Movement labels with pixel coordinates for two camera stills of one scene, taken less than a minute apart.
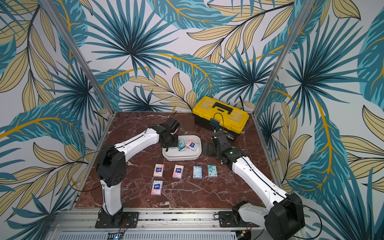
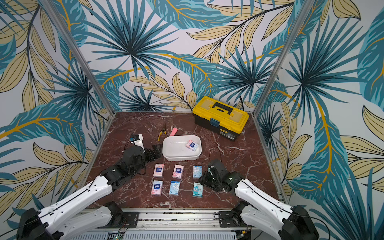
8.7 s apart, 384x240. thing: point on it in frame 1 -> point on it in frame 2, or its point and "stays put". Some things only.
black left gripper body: x=172 y=141 -> x=147 y=156
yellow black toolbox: x=232 y=121 stays put
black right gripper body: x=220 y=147 -> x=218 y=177
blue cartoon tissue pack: x=197 y=172 stays put
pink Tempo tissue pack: x=178 y=171 stays put
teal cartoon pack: x=182 y=144 -> x=197 y=191
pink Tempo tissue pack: x=158 y=170 stays put
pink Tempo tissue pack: x=156 y=188 stays put
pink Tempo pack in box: x=192 y=145 stays put
